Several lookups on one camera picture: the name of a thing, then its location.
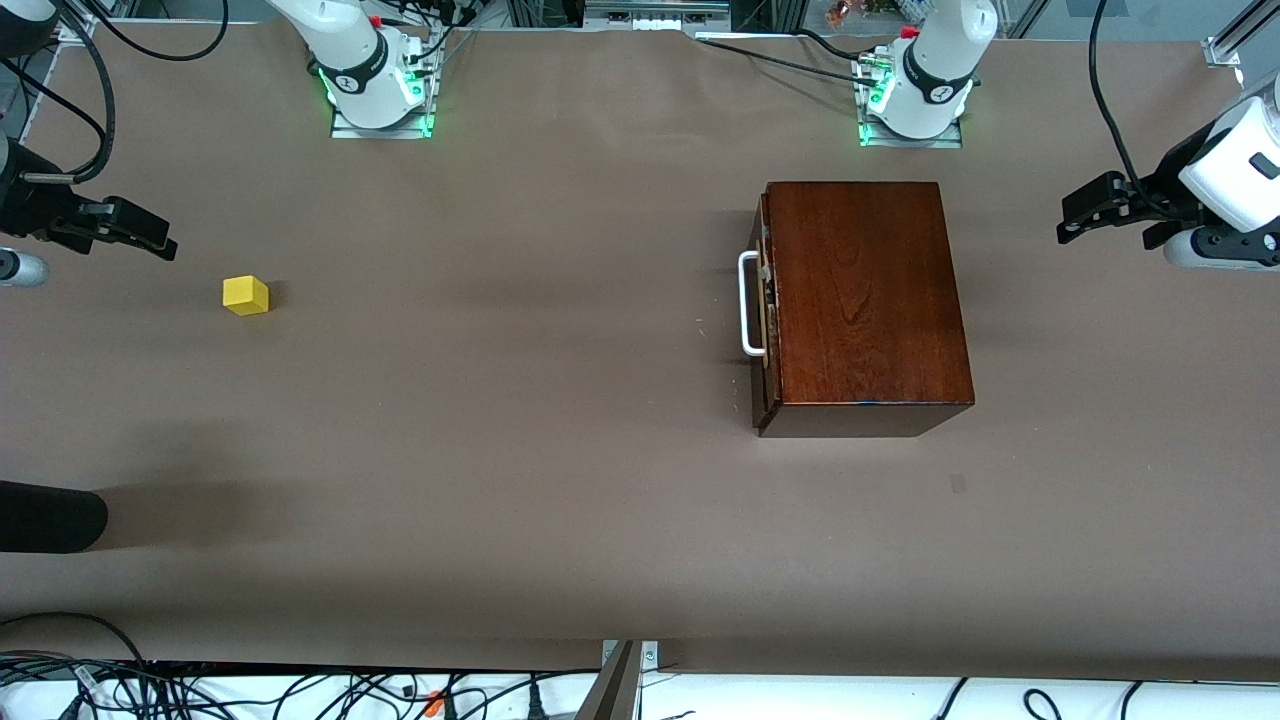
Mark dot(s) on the metal bracket with strut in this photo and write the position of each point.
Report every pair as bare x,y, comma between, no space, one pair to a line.
615,690

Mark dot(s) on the aluminium frame profile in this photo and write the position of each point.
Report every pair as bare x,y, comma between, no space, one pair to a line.
80,25
1235,40

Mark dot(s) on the dark brown wooden cabinet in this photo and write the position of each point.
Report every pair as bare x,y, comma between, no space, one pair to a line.
870,300

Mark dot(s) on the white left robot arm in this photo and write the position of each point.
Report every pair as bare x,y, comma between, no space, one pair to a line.
935,70

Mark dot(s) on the yellow cube block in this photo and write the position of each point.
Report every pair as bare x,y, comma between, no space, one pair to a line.
245,297

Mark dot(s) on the small copper coloured object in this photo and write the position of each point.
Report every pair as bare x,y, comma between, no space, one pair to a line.
838,12

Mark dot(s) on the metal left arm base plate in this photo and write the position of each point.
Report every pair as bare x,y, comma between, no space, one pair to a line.
950,142

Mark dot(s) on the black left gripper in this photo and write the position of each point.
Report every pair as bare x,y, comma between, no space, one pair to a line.
1163,192

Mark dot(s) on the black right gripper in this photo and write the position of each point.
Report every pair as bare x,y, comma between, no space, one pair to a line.
30,207

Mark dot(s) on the black rounded cylinder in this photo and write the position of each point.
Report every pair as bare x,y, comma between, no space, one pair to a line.
50,517

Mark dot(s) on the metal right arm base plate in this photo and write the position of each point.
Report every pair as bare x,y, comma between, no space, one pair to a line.
345,133

